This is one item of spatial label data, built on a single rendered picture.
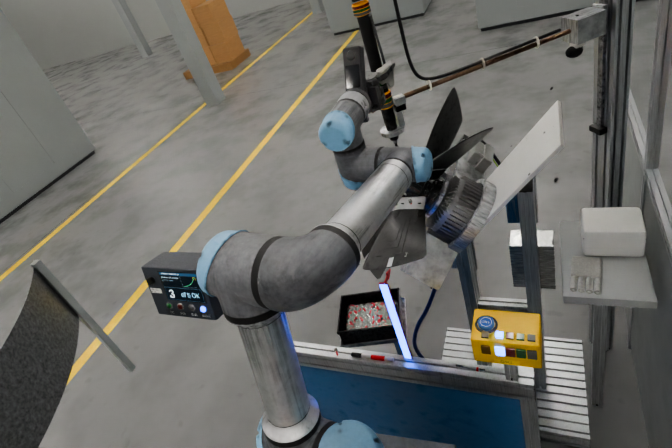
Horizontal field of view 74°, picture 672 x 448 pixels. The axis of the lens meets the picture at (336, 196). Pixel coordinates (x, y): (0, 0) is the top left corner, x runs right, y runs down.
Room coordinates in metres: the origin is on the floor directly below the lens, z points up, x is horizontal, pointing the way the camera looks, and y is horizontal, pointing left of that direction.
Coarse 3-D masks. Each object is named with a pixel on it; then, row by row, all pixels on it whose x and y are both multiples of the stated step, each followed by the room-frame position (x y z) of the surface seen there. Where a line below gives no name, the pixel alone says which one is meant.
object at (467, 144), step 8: (472, 136) 1.02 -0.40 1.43; (480, 136) 1.06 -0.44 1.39; (456, 144) 1.00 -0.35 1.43; (464, 144) 1.05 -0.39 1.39; (472, 144) 1.08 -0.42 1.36; (448, 152) 1.05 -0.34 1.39; (456, 152) 1.09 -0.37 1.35; (464, 152) 1.11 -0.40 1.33; (440, 160) 1.11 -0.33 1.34; (448, 160) 1.13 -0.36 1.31; (456, 160) 1.14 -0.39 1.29; (440, 168) 1.17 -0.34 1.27
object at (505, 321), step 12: (480, 312) 0.76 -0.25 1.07; (492, 312) 0.75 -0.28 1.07; (504, 312) 0.73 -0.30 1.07; (516, 312) 0.72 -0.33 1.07; (504, 324) 0.70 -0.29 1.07; (516, 324) 0.69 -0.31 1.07; (528, 324) 0.68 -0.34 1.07; (540, 324) 0.67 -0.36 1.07; (480, 336) 0.69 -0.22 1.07; (492, 336) 0.68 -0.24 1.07; (504, 336) 0.67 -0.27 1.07; (540, 336) 0.64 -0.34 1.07; (480, 348) 0.68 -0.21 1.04; (492, 348) 0.67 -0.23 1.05; (504, 348) 0.65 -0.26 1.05; (516, 348) 0.64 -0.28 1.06; (528, 348) 0.62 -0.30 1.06; (540, 348) 0.61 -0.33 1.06; (480, 360) 0.69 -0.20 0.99; (492, 360) 0.67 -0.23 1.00; (504, 360) 0.65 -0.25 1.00; (516, 360) 0.64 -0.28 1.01; (528, 360) 0.63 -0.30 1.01; (540, 360) 0.61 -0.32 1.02
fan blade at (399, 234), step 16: (384, 224) 1.12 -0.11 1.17; (400, 224) 1.08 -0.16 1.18; (416, 224) 1.05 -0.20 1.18; (384, 240) 1.05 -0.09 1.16; (400, 240) 1.01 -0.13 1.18; (416, 240) 0.98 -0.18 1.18; (368, 256) 1.04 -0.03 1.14; (384, 256) 0.99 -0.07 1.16; (400, 256) 0.95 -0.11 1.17; (416, 256) 0.92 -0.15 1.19
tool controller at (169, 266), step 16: (160, 256) 1.30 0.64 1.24; (176, 256) 1.26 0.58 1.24; (192, 256) 1.23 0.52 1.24; (144, 272) 1.24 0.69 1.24; (160, 272) 1.20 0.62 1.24; (176, 272) 1.16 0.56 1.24; (192, 272) 1.13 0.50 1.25; (160, 288) 1.20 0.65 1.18; (176, 288) 1.16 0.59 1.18; (192, 288) 1.13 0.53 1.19; (160, 304) 1.20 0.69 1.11; (176, 304) 1.16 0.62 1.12; (192, 304) 1.13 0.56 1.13; (208, 304) 1.09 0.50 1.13
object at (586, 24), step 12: (576, 12) 1.22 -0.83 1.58; (588, 12) 1.19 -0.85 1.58; (600, 12) 1.16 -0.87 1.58; (564, 24) 1.21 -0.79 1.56; (576, 24) 1.16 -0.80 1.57; (588, 24) 1.16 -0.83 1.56; (600, 24) 1.16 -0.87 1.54; (564, 36) 1.21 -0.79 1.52; (576, 36) 1.16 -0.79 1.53; (588, 36) 1.16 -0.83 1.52
